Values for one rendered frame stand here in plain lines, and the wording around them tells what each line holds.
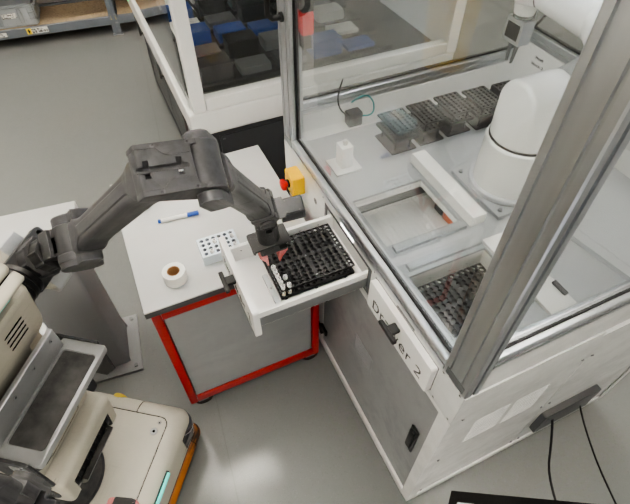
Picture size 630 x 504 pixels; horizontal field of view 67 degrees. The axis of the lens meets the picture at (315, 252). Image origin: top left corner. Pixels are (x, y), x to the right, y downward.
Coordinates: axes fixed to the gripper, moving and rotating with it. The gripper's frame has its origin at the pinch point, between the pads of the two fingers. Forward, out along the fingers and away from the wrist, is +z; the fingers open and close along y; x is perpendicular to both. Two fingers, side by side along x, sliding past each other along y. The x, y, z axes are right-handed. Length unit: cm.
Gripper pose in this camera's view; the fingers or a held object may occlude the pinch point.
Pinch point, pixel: (273, 259)
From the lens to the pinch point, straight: 129.7
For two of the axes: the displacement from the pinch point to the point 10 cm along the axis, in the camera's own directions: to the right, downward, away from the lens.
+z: 0.7, 6.4, 7.7
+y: 9.2, -3.3, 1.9
